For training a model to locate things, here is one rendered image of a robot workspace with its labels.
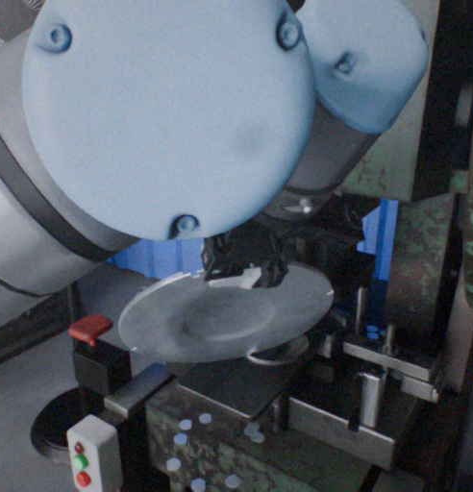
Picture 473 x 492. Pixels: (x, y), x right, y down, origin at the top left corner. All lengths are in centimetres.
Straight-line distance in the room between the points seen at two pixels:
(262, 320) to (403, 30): 50
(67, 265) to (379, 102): 18
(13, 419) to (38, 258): 190
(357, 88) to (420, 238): 76
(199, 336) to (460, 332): 59
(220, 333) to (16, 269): 58
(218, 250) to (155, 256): 238
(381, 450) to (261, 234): 49
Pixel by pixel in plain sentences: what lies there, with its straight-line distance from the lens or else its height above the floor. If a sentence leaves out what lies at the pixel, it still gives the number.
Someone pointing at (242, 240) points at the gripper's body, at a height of 109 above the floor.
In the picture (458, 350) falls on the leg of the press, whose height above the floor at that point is 67.
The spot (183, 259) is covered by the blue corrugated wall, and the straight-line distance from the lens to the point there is 268.
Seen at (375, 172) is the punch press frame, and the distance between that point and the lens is 68.
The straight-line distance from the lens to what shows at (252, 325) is 72.
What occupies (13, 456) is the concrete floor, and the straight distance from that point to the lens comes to 191.
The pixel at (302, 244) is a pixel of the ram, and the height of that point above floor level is 96.
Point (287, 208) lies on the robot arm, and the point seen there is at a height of 114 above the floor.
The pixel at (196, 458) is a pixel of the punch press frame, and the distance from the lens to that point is 95.
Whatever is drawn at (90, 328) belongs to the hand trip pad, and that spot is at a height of 76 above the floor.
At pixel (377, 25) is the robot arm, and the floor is 125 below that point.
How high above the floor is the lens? 125
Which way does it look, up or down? 22 degrees down
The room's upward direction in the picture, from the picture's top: straight up
